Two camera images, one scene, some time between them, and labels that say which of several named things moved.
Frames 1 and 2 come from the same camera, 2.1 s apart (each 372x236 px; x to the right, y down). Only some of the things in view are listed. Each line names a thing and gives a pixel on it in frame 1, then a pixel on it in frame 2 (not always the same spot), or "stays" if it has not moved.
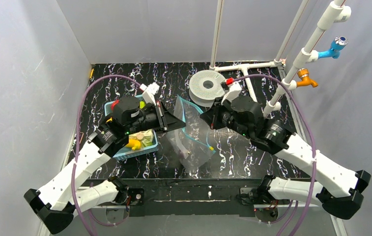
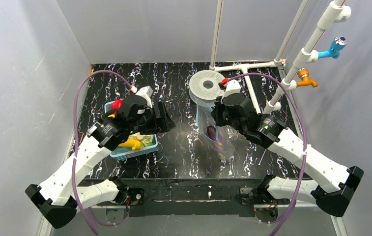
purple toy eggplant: x=183 y=153 -> x=212 y=131
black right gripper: x=214 y=118 stays
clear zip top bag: x=192 y=145 -> x=223 y=139
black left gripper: x=161 y=116 stays
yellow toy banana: x=135 y=144 stays
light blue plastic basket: x=128 y=153 stays
